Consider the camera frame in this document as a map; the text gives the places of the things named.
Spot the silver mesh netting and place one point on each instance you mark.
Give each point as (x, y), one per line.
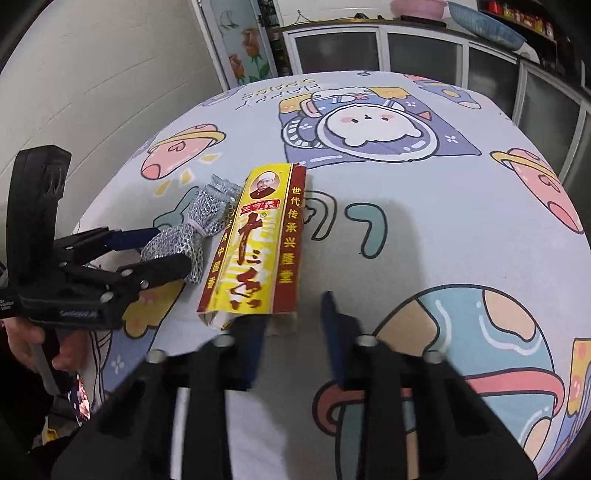
(198, 217)

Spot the pink plastic basin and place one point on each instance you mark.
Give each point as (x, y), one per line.
(418, 8)

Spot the dark wall shelf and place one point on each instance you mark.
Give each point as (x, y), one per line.
(521, 27)

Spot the white cabinet with glass doors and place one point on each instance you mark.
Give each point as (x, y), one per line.
(415, 48)

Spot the small colourful packet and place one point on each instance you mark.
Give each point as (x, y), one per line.
(80, 397)

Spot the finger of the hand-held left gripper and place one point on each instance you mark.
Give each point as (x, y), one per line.
(159, 270)
(134, 239)

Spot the door with flower print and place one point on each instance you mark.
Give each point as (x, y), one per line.
(240, 46)

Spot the row of spice jars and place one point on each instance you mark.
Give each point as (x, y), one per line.
(531, 21)

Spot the person's left hand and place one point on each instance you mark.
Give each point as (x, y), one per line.
(23, 341)

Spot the person's left forearm black sleeve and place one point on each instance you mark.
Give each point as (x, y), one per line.
(18, 406)

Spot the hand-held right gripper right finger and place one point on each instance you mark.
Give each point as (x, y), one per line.
(330, 332)

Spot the yellow and red box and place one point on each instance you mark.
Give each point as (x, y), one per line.
(258, 249)

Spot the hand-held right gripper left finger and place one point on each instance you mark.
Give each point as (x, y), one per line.
(251, 353)

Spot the blue plastic basket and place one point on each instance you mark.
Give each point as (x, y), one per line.
(489, 25)

